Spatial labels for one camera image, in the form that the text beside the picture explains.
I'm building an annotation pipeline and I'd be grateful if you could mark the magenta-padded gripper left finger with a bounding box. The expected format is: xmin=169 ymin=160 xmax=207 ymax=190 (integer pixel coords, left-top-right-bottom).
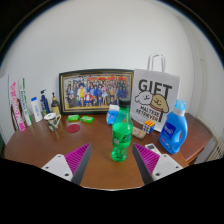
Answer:
xmin=41 ymin=142 xmax=93 ymax=186

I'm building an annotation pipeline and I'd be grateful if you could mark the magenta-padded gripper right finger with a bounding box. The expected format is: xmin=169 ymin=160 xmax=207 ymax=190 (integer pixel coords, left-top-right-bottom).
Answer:
xmin=132 ymin=142 xmax=184 ymax=186

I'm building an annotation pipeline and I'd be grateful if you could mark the green plastic drink bottle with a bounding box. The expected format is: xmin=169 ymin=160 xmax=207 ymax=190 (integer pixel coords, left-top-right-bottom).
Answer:
xmin=110 ymin=99 xmax=134 ymax=163

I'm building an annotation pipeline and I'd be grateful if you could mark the white remote control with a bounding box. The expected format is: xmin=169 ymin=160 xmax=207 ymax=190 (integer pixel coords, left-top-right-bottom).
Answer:
xmin=144 ymin=142 xmax=162 ymax=156

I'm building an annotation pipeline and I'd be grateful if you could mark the small patterned pouch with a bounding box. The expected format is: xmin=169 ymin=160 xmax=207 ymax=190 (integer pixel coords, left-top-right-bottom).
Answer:
xmin=131 ymin=126 xmax=148 ymax=140

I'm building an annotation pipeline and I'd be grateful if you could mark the flat round red coaster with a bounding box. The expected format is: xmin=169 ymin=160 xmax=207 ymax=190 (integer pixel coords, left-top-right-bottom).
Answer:
xmin=66 ymin=123 xmax=82 ymax=134

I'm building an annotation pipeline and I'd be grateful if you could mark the colourful puzzle cube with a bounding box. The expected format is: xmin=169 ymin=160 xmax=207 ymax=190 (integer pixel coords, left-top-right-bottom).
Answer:
xmin=142 ymin=119 xmax=156 ymax=135

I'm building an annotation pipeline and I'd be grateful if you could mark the blue detergent bottle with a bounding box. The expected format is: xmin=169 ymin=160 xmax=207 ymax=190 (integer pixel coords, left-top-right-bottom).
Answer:
xmin=158 ymin=99 xmax=189 ymax=155

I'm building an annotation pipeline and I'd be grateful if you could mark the small green packet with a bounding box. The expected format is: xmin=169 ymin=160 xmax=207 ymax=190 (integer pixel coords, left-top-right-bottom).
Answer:
xmin=80 ymin=115 xmax=95 ymax=124
xmin=67 ymin=114 xmax=81 ymax=122

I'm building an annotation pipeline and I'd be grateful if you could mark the patterned ceramic mug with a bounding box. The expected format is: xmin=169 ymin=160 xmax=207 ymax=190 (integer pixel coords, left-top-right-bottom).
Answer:
xmin=43 ymin=112 xmax=62 ymax=132

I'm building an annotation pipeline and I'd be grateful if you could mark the blue tissue pack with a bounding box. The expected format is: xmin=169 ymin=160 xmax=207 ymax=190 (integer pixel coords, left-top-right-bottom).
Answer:
xmin=106 ymin=104 xmax=121 ymax=126

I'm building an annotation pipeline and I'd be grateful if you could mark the dark pump bottle yellow label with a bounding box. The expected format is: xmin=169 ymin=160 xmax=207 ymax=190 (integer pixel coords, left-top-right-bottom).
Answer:
xmin=50 ymin=92 xmax=62 ymax=116

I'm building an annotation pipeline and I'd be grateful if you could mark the white paper gift bag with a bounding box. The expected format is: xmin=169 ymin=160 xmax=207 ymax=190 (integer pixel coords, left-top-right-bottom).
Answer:
xmin=129 ymin=53 xmax=181 ymax=133

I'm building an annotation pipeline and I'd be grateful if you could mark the white bottle with blue cap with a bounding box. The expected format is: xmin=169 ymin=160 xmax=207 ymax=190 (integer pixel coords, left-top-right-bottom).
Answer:
xmin=30 ymin=96 xmax=44 ymax=123

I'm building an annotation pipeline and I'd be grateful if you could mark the dark blue pump bottle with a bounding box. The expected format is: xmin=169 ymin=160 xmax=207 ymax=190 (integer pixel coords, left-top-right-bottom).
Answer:
xmin=39 ymin=89 xmax=51 ymax=116

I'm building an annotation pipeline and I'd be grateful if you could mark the white radiator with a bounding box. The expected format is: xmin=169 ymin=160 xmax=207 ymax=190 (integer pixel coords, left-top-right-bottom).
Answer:
xmin=206 ymin=134 xmax=224 ymax=161

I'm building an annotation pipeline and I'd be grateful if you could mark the framed group picture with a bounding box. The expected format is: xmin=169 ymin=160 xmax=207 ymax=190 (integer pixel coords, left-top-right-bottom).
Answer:
xmin=58 ymin=68 xmax=135 ymax=116

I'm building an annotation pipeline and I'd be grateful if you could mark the tall green and white box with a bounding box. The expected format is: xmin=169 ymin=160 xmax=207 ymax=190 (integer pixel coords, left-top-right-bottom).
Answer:
xmin=18 ymin=77 xmax=34 ymax=128

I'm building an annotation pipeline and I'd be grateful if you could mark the tall pink and white box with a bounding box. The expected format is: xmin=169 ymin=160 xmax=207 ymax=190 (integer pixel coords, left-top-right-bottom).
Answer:
xmin=9 ymin=81 xmax=27 ymax=132

